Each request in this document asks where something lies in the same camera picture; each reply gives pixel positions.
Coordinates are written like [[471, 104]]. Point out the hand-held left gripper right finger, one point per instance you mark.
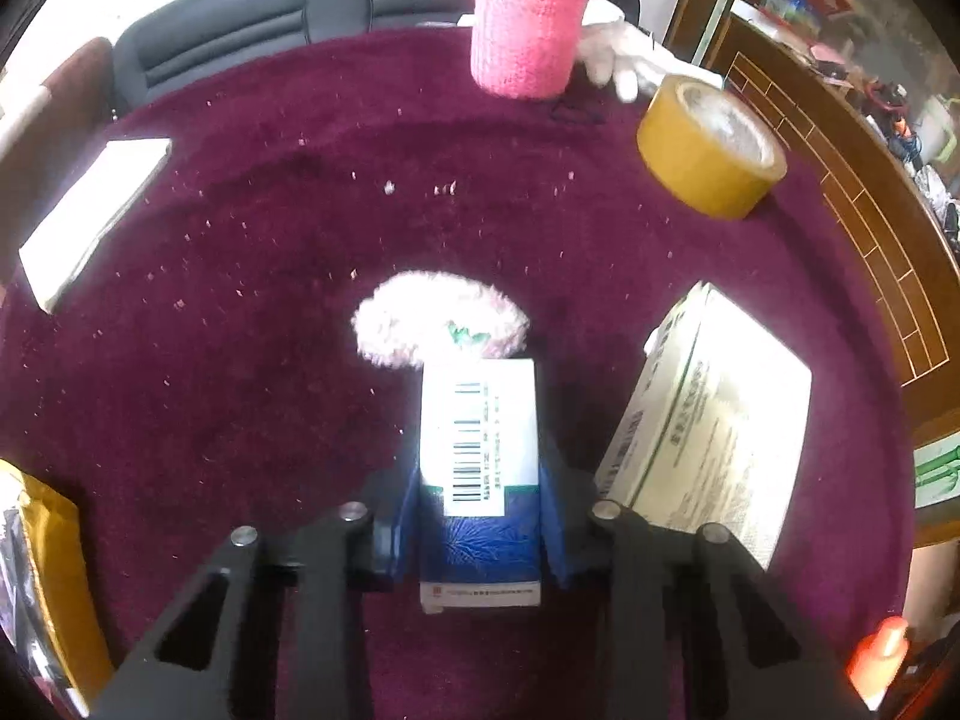
[[559, 540]]

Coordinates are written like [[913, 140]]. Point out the bamboo print glass panel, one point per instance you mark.
[[941, 472]]

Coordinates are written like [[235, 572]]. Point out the black leather sofa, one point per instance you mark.
[[225, 37]]

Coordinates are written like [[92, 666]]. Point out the pile of clutter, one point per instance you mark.
[[892, 105]]

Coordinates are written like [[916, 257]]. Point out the small blue white box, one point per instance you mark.
[[480, 465]]

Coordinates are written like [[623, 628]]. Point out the yellow-brown tape roll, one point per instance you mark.
[[697, 157]]

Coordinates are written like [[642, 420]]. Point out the bottle in pink knitted sleeve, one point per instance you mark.
[[525, 22]]

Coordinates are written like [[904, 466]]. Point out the white paper notebook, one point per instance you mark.
[[90, 217]]

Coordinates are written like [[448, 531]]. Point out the white glove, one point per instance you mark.
[[615, 45]]

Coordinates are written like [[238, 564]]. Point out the white plastic jug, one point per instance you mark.
[[937, 127]]

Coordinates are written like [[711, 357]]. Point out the white green medicine box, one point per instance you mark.
[[712, 420]]

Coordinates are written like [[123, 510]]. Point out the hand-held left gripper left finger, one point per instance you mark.
[[403, 517]]

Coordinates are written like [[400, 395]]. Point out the pink fluffy pompom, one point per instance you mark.
[[420, 315]]

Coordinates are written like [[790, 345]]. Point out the colourful printed box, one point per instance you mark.
[[784, 7]]

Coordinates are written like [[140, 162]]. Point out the wooden sideboard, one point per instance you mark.
[[862, 187]]

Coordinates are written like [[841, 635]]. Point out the red box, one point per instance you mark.
[[829, 0]]

